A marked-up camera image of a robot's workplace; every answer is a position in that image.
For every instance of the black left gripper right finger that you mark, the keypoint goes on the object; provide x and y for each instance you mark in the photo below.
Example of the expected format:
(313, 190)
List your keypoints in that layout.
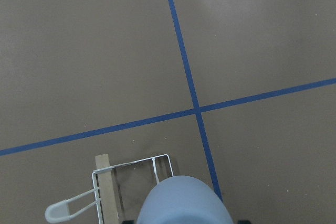
(243, 222)

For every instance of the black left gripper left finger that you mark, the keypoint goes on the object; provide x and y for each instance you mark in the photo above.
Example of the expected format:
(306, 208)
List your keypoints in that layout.
(128, 222)

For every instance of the light blue plastic cup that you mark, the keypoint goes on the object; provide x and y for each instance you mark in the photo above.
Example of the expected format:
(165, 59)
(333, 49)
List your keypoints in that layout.
(183, 199)

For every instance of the white wire cup holder rack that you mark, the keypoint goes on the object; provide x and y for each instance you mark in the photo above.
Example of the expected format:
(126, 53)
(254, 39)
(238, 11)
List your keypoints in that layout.
(105, 194)

